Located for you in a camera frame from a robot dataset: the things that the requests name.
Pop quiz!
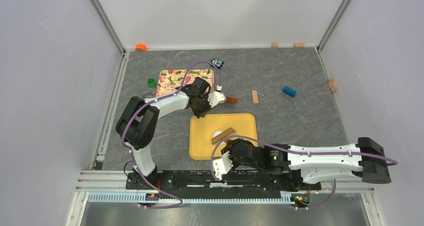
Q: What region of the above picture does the yellow cutting mat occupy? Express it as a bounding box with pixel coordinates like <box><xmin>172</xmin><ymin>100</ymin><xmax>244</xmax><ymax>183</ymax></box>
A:
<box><xmin>189</xmin><ymin>113</ymin><xmax>257</xmax><ymax>160</ymax></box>

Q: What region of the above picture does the white dough ball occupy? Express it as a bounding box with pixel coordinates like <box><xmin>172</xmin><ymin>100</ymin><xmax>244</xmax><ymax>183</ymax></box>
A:
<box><xmin>212</xmin><ymin>130</ymin><xmax>223</xmax><ymax>138</ymax></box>

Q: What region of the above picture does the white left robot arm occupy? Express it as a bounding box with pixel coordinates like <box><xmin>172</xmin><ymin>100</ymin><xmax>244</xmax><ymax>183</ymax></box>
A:
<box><xmin>115</xmin><ymin>77</ymin><xmax>226</xmax><ymax>190</ymax></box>

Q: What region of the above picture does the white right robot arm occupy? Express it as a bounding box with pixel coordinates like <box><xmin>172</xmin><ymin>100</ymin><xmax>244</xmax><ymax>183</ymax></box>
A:
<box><xmin>209</xmin><ymin>135</ymin><xmax>398</xmax><ymax>190</ymax></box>

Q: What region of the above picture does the floral pattern tray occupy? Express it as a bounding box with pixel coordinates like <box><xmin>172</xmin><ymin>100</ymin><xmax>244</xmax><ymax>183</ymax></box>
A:
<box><xmin>156</xmin><ymin>69</ymin><xmax>215</xmax><ymax>97</ymax></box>

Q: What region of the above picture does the black patterned small box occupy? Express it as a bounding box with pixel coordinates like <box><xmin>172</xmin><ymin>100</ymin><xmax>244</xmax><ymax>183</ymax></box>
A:
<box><xmin>210</xmin><ymin>58</ymin><xmax>224</xmax><ymax>69</ymax></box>

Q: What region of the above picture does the green plastic block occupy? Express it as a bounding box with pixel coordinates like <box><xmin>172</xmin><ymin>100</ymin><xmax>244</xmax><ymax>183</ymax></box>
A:
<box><xmin>147</xmin><ymin>78</ymin><xmax>157</xmax><ymax>88</ymax></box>

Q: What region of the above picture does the small wooden block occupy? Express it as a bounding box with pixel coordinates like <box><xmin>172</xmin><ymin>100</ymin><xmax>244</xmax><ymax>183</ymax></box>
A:
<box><xmin>251</xmin><ymin>90</ymin><xmax>259</xmax><ymax>104</ymax></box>

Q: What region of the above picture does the blue plastic block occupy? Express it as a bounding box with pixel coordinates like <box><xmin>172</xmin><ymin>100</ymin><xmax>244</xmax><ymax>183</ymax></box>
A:
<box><xmin>282</xmin><ymin>86</ymin><xmax>297</xmax><ymax>98</ymax></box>

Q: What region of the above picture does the orange plastic cap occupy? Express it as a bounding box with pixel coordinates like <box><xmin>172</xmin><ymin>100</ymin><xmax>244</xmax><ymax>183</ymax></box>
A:
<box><xmin>134</xmin><ymin>43</ymin><xmax>147</xmax><ymax>51</ymax></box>

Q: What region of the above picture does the wooden piece right edge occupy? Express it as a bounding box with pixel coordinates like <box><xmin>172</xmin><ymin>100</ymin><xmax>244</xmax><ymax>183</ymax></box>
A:
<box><xmin>327</xmin><ymin>78</ymin><xmax>337</xmax><ymax>93</ymax></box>

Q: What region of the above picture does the metal scraper with wooden handle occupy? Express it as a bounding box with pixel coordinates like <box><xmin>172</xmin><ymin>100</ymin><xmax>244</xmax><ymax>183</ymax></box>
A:
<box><xmin>225</xmin><ymin>97</ymin><xmax>238</xmax><ymax>103</ymax></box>

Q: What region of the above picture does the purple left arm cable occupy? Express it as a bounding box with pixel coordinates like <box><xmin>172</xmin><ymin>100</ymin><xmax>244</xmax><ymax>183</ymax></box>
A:
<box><xmin>120</xmin><ymin>61</ymin><xmax>223</xmax><ymax>209</ymax></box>

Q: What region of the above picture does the light blue cable duct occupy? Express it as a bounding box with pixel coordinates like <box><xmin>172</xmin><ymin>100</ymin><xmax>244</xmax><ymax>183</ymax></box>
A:
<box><xmin>86</xmin><ymin>192</ymin><xmax>296</xmax><ymax>205</ymax></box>

